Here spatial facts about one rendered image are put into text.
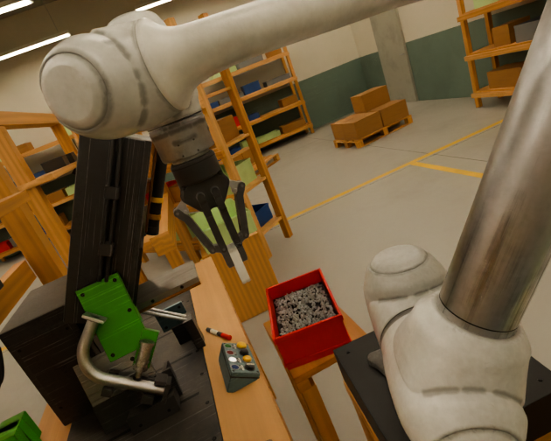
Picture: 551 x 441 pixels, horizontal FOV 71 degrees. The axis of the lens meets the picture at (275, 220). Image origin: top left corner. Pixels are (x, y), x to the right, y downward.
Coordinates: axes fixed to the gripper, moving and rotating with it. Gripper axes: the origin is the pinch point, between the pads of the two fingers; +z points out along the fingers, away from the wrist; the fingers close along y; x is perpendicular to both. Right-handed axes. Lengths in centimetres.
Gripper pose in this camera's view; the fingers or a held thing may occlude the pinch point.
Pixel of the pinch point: (238, 262)
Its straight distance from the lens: 69.9
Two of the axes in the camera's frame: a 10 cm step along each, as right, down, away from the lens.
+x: -2.9, -2.3, 9.3
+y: 8.9, -4.1, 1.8
